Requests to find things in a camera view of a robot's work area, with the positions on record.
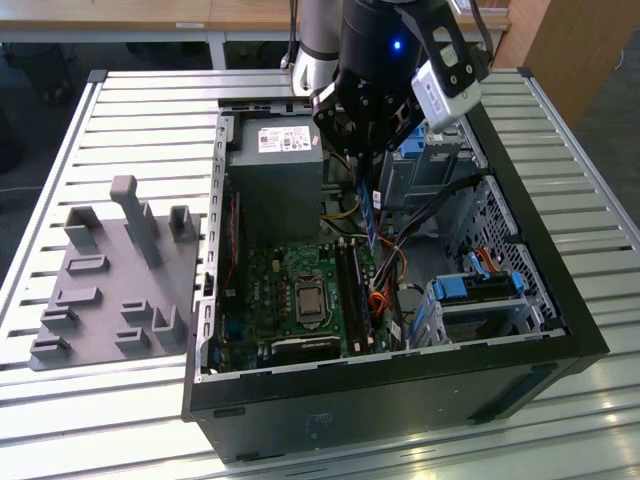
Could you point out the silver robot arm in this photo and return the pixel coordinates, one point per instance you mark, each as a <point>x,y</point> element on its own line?
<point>320,30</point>

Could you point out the black RAM slot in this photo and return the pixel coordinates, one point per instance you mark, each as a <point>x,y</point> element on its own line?
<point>347,295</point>

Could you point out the grey parts rack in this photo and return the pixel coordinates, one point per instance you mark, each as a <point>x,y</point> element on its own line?
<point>110,300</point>

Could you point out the grey metal drive cage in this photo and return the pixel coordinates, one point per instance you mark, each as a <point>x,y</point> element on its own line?
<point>490,320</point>
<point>425,175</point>

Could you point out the black graphics card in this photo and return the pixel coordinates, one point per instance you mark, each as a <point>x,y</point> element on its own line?
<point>305,347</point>

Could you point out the green motherboard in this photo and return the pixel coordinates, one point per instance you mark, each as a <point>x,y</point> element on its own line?
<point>270,270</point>

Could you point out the black PC case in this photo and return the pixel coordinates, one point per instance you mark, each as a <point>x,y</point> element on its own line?
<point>350,400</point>

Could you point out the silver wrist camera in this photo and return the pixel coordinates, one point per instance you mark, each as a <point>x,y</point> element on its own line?
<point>442,102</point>

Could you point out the blue RAM stick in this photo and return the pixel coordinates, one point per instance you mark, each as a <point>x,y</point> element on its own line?
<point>369,215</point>

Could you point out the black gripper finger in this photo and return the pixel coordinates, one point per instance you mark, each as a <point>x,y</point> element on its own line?
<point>406,120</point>
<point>322,105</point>

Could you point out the silver CPU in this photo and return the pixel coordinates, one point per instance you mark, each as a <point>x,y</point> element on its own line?
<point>310,302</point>

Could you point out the blue disk carrier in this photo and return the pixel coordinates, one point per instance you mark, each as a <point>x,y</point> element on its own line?
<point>455,290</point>
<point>414,145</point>

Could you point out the wooden desk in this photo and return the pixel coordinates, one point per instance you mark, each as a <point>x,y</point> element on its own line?
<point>150,20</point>

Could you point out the grey power supply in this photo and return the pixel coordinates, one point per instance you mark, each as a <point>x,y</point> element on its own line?
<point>272,195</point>

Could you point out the wooden cabinet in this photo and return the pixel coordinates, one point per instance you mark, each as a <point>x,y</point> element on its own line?
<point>575,45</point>

